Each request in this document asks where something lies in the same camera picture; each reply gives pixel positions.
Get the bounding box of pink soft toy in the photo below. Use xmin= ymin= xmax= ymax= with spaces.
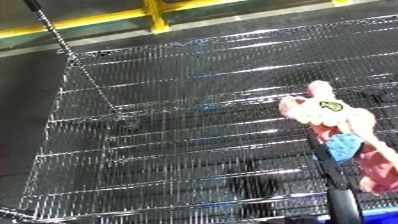
xmin=277 ymin=79 xmax=398 ymax=196

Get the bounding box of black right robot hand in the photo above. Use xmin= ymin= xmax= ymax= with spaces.
xmin=282 ymin=132 xmax=368 ymax=224

